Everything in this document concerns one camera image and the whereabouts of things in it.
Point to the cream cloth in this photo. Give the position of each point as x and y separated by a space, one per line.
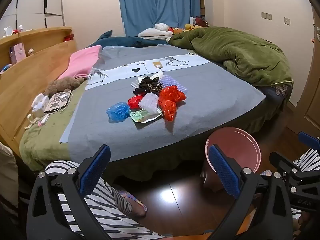
8 172

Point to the lavender foam net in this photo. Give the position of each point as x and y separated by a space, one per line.
170 81

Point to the dark red cushion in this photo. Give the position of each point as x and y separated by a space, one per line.
202 21

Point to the pink printed box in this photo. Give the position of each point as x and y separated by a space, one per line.
18 53

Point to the cream hair claw clip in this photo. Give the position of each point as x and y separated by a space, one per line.
30 120

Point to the person's striped left leg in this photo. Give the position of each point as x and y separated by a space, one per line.
117 220

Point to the orange plush toy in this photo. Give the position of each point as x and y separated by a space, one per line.
178 30

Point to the white stick device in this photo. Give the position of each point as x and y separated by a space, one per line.
45 119

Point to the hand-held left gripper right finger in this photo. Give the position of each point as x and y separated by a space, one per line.
223 172

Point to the black cloth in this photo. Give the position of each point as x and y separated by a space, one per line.
147 81

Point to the blue round toy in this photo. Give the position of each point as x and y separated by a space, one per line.
5 68

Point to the small white figurine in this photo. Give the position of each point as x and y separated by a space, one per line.
30 52

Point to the person's striped leg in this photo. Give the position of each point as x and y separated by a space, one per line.
117 220
308 157

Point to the wooden door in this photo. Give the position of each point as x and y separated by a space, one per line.
308 92

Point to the spotted dark cloth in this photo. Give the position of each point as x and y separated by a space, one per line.
153 89

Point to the white tissue pack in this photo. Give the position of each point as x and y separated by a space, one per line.
40 106

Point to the plaid cloth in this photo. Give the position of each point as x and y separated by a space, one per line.
281 89

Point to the long red plastic bag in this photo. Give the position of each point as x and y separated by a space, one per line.
168 110

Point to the green printed packet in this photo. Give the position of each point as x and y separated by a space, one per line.
142 116

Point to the white foam net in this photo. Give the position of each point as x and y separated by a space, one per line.
148 102

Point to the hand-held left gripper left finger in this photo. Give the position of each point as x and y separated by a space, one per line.
96 166

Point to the green quilt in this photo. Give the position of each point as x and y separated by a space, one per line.
237 47

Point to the clear plastic wrapper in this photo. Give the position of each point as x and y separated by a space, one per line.
136 81

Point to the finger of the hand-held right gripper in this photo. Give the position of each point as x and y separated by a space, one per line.
307 137
285 162

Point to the wooden headboard shelf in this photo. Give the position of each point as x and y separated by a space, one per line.
25 75

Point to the beaded slipper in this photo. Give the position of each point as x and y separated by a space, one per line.
133 206

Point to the brown plush animal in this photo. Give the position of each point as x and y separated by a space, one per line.
62 83

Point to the white plush pillow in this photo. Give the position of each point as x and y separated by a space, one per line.
152 31

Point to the blue plastic bag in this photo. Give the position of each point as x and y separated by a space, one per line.
117 111

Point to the person's striped right leg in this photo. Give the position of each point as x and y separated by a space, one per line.
308 157

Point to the brown wooden shelf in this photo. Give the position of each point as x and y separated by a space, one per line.
202 6

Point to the blue curtain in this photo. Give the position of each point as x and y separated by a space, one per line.
160 2

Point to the grey printed sheet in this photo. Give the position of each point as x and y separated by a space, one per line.
200 92

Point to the small red plastic bag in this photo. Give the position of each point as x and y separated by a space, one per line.
133 102

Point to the blue shark plush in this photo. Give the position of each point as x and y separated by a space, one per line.
130 41

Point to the large red plastic bag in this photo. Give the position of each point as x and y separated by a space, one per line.
172 93

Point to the pink pillow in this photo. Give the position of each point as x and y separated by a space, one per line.
80 62

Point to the pink round bin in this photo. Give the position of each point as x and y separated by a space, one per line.
232 142

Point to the yellow plush toy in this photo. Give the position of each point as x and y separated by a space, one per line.
191 26

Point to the red boxes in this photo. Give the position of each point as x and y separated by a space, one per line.
68 37

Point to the white charger plug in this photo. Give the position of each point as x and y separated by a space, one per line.
64 97

